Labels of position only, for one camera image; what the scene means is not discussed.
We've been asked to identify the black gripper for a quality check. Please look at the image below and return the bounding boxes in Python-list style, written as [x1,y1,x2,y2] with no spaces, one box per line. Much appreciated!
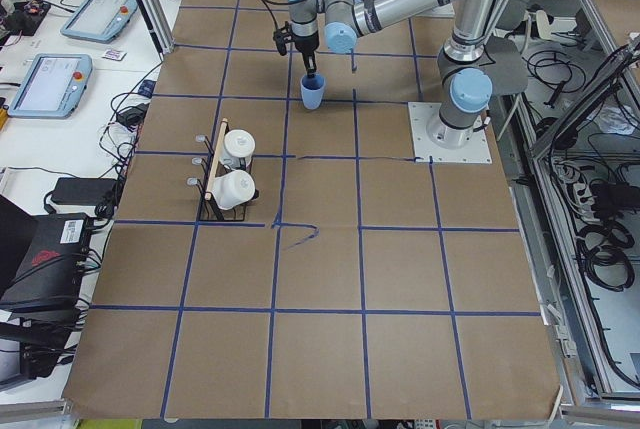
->
[292,32,319,79]

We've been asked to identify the light blue plastic cup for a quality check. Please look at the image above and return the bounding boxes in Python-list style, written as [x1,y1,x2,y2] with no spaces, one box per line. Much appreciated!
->
[300,73,326,110]

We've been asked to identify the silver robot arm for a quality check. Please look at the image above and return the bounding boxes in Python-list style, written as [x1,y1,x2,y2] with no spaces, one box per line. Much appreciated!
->
[273,0,528,141]

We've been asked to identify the white mug rear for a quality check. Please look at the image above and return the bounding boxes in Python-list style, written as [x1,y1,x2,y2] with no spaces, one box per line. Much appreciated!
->
[220,129,256,170]

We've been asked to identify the white mug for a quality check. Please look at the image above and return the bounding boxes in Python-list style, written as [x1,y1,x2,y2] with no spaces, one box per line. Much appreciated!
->
[220,129,256,170]
[212,170,259,210]

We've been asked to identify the white mug front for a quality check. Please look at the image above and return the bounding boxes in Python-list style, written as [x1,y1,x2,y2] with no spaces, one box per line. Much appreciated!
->
[212,170,259,210]

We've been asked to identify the teach pendant far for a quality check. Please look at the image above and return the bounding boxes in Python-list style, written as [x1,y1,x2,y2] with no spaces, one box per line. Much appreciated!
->
[60,0,138,44]

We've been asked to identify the teach pendant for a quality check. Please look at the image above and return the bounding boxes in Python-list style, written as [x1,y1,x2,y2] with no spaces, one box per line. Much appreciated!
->
[60,0,138,44]
[8,53,93,119]

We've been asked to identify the teach pendant near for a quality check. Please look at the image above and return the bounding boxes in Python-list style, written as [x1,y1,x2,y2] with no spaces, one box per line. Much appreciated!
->
[8,53,93,119]

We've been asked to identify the black power adapter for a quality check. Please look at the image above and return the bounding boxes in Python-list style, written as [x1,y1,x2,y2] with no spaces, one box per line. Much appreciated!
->
[50,177,116,206]

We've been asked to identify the black computer box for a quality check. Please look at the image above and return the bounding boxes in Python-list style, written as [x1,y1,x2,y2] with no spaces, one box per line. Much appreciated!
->
[1,197,94,314]

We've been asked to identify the black wire mug rack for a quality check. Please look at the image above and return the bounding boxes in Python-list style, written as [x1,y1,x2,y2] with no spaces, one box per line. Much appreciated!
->
[186,118,259,222]

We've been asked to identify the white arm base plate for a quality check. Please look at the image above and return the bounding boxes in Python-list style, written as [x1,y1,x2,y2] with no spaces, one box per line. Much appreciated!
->
[408,102,492,164]

